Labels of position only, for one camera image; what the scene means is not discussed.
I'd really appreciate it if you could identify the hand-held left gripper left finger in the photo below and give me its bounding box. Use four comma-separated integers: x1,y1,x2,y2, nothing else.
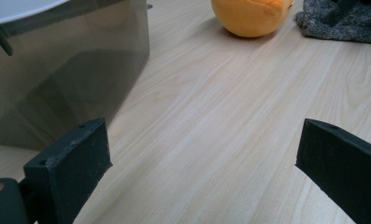
23,117,113,224

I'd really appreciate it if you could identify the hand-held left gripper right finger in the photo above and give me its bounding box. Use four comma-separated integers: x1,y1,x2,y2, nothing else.
294,118,371,224

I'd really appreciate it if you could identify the grey translucent storage box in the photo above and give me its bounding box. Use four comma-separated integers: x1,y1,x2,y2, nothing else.
0,0,150,152

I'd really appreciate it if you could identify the grey fluffy cloth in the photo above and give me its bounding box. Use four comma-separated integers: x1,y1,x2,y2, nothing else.
294,0,371,46

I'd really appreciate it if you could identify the orange plush ball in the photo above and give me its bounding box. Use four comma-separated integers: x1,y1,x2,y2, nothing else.
210,0,294,39

